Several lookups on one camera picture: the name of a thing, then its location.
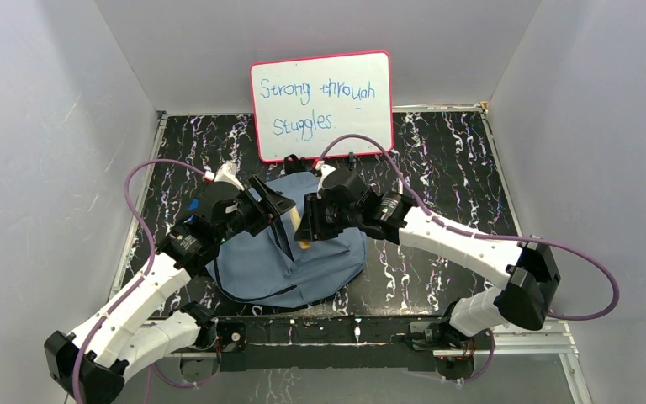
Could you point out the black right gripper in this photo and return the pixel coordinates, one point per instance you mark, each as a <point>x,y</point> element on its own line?
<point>311,227</point>

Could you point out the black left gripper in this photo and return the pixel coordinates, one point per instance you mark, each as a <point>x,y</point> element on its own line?
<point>267,204</point>

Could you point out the yellow highlighter pen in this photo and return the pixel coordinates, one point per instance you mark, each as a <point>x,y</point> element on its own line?
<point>296,223</point>

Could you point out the blue student backpack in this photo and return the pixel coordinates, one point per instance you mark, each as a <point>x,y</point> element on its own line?
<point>272,269</point>

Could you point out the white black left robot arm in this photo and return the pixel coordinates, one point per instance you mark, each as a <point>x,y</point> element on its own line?
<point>93,361</point>

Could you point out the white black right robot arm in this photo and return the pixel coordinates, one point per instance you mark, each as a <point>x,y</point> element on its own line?
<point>524,275</point>

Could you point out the pink framed whiteboard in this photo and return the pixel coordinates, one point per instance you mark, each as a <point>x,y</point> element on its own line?
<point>336,105</point>

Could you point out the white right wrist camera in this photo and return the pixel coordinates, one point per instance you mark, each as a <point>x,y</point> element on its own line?
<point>322,170</point>

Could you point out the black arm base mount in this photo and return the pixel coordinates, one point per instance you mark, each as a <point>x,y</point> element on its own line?
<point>413,343</point>

